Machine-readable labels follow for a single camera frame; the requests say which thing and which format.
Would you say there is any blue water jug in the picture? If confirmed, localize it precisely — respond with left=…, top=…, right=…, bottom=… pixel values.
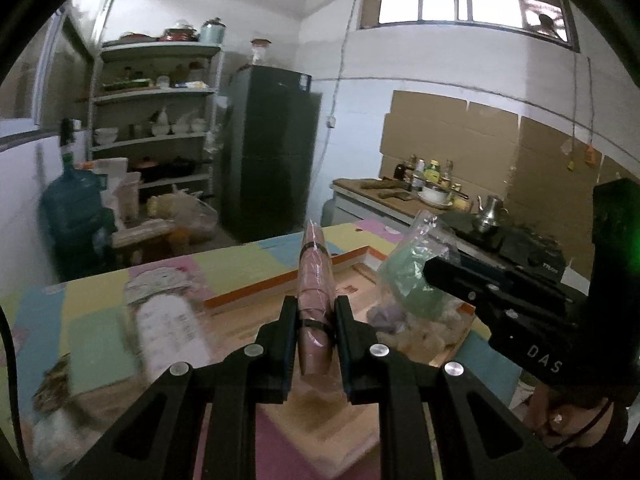
left=39, top=118, right=121, bottom=282

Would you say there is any dark patterned cloth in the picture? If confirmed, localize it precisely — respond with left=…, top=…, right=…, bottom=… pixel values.
left=33, top=354, right=72, bottom=413

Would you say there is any glass jar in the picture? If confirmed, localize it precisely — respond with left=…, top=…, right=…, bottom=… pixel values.
left=250, top=37, right=272, bottom=66

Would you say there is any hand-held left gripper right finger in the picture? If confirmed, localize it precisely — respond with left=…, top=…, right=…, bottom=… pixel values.
left=334, top=295, right=576, bottom=480

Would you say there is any tissue pack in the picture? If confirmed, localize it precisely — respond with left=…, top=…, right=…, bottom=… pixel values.
left=124, top=264, right=212, bottom=377

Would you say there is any plastic bag of food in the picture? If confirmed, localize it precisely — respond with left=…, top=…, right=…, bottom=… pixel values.
left=146, top=186, right=219, bottom=244

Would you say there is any cardboard wall panel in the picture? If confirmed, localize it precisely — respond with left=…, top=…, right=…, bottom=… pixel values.
left=378, top=90, right=640, bottom=281

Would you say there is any person's right hand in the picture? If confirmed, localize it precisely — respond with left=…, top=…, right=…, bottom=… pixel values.
left=529, top=385, right=626, bottom=461

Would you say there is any purple plush toy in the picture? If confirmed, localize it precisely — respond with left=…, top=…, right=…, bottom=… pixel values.
left=367, top=307, right=407, bottom=335

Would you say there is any pink sausage stick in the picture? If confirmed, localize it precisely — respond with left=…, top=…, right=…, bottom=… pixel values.
left=297, top=218, right=335, bottom=379

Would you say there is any black cable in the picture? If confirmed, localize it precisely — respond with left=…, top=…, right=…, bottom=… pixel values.
left=0, top=304, right=32, bottom=477

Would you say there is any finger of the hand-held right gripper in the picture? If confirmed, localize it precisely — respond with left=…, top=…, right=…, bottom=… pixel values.
left=422, top=257, right=576, bottom=321

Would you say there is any row of condiment bottles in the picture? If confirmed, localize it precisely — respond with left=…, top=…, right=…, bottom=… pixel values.
left=394, top=155, right=459, bottom=194

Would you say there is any black gas stove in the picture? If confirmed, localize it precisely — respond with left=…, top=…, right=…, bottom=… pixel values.
left=444, top=210, right=569, bottom=282

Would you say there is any white sack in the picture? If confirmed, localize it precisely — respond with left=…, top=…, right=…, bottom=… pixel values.
left=94, top=157, right=144, bottom=224

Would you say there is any black pot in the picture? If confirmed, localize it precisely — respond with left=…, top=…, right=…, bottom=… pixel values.
left=160, top=156, right=199, bottom=179

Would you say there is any clear plastic bag with food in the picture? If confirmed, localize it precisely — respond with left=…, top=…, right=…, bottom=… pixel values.
left=375, top=209, right=464, bottom=322

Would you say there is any metal kettle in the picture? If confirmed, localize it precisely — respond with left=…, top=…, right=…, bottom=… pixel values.
left=472, top=195, right=509, bottom=234

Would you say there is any kitchen counter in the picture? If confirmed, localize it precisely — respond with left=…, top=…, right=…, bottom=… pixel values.
left=330, top=177, right=591, bottom=291

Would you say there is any teal canister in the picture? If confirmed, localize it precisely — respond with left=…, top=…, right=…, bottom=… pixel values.
left=200, top=17, right=226, bottom=45

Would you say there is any white bowl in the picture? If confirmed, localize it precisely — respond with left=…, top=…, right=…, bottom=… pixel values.
left=419, top=185, right=454, bottom=209

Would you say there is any grey metal shelf rack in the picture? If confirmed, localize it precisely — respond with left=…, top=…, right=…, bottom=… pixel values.
left=87, top=40, right=224, bottom=212

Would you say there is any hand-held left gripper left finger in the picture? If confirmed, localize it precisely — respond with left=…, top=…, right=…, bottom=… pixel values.
left=65, top=295, right=301, bottom=480

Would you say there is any beige plush rabbit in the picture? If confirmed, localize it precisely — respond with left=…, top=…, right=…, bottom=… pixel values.
left=394, top=324, right=447, bottom=362

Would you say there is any dark refrigerator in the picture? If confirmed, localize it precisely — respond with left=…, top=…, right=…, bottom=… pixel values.
left=220, top=65, right=323, bottom=244

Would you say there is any lidded cooking pot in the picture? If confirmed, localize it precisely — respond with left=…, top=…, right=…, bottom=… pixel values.
left=158, top=20, right=199, bottom=42

